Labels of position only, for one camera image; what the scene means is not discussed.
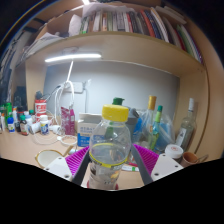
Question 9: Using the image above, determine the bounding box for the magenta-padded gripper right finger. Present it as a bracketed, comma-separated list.
[130, 143, 184, 186]

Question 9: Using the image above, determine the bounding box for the slim green glass bottle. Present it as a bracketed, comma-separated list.
[149, 105, 164, 151]

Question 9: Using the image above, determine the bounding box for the red and white can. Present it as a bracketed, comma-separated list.
[34, 99, 48, 123]

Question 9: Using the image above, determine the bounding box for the white cable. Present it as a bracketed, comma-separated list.
[46, 59, 78, 134]

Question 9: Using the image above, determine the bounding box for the tall clear glass bottle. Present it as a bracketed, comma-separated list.
[175, 97, 198, 153]

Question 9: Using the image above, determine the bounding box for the grey thermos flask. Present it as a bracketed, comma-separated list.
[124, 107, 141, 136]

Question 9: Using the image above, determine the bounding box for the wooden shelf unit with books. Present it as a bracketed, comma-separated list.
[6, 0, 209, 154]

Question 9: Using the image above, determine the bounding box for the magenta pouch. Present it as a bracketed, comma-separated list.
[60, 105, 76, 136]

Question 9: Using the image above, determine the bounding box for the green plastic bottle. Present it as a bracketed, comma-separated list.
[111, 96, 126, 108]

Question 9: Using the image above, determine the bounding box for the under-shelf light strip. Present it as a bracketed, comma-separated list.
[44, 53, 103, 63]

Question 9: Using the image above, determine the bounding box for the small white bottle blue cap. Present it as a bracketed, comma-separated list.
[7, 115, 16, 134]

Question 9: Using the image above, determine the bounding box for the brown ceramic mug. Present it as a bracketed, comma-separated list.
[179, 151, 209, 168]

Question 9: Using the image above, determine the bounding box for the clear bottle with yellow cap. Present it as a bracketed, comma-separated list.
[87, 104, 133, 191]

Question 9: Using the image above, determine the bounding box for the blue and white carton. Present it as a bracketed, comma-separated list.
[76, 112, 103, 148]

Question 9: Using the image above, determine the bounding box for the cream ceramic cup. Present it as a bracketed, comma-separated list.
[34, 145, 75, 170]

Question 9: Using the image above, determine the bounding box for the tall clear bottle gold cap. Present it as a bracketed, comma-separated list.
[139, 95, 158, 144]

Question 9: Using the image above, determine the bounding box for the glass jar with white lid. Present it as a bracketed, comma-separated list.
[164, 143, 184, 163]

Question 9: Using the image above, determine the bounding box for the small white bottle blue label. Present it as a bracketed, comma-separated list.
[39, 114, 50, 136]

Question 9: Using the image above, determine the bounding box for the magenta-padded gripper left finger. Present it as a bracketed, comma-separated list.
[43, 145, 92, 187]

